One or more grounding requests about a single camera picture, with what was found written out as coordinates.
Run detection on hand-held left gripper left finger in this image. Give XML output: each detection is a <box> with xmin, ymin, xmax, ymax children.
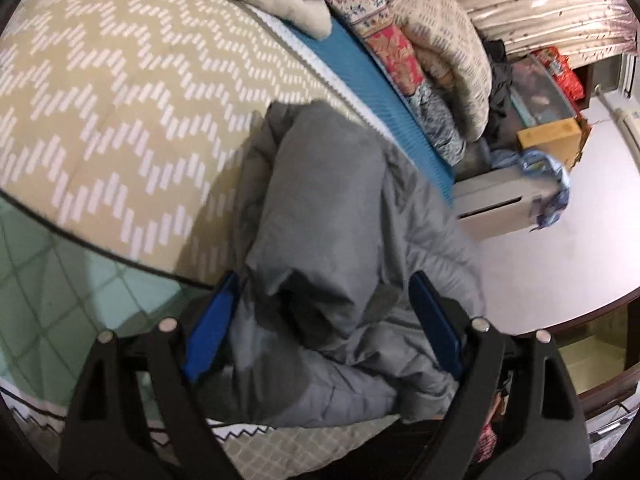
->
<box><xmin>57</xmin><ymin>271</ymin><xmax>240</xmax><ymax>480</ymax></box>

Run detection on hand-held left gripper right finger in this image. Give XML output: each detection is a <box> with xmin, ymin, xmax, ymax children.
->
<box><xmin>409</xmin><ymin>270</ymin><xmax>593</xmax><ymax>480</ymax></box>

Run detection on grey puffer jacket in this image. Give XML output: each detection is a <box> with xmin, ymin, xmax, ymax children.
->
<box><xmin>197</xmin><ymin>100</ymin><xmax>487</xmax><ymax>429</ymax></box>

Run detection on black clothes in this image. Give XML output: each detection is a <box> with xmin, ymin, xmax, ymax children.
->
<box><xmin>481</xmin><ymin>39</ymin><xmax>522</xmax><ymax>137</ymax></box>

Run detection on beige lattice cloth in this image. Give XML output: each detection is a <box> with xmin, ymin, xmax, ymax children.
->
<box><xmin>0</xmin><ymin>377</ymin><xmax>453</xmax><ymax>480</ymax></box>

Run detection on green checked sheet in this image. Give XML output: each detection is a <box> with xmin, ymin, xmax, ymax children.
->
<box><xmin>0</xmin><ymin>194</ymin><xmax>213</xmax><ymax>413</ymax></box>

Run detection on blue patterned cloth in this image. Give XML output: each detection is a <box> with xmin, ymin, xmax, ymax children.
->
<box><xmin>491</xmin><ymin>146</ymin><xmax>572</xmax><ymax>232</ymax></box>

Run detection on blue white patterned quilt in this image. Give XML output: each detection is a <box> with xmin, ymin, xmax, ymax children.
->
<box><xmin>404</xmin><ymin>81</ymin><xmax>467</xmax><ymax>167</ymax></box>

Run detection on cardboard box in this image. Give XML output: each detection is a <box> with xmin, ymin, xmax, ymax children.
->
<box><xmin>516</xmin><ymin>117</ymin><xmax>584</xmax><ymax>154</ymax></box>

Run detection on beige zigzag blanket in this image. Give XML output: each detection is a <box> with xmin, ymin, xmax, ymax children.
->
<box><xmin>0</xmin><ymin>0</ymin><xmax>383</xmax><ymax>292</ymax></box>

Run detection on blue foam mat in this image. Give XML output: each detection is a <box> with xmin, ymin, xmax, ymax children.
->
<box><xmin>284</xmin><ymin>10</ymin><xmax>457</xmax><ymax>207</ymax></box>

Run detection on clear plastic storage box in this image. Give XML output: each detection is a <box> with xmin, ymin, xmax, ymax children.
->
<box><xmin>509</xmin><ymin>55</ymin><xmax>582</xmax><ymax>130</ymax></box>

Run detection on red patterned quilt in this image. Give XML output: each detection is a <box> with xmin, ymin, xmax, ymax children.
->
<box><xmin>366</xmin><ymin>24</ymin><xmax>427</xmax><ymax>100</ymax></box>

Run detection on cream dotted quilt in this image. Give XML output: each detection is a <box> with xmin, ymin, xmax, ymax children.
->
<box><xmin>389</xmin><ymin>0</ymin><xmax>494</xmax><ymax>142</ymax></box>

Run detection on red plastic bag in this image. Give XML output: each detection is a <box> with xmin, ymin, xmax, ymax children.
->
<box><xmin>531</xmin><ymin>46</ymin><xmax>587</xmax><ymax>107</ymax></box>

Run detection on white ribbed appliance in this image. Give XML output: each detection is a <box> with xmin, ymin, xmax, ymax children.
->
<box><xmin>594</xmin><ymin>54</ymin><xmax>640</xmax><ymax>142</ymax></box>

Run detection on pale shiny curtain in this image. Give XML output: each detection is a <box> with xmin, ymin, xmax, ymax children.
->
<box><xmin>384</xmin><ymin>0</ymin><xmax>640</xmax><ymax>70</ymax></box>

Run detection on wooden frame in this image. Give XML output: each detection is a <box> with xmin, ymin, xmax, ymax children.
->
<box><xmin>515</xmin><ymin>292</ymin><xmax>640</xmax><ymax>413</ymax></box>

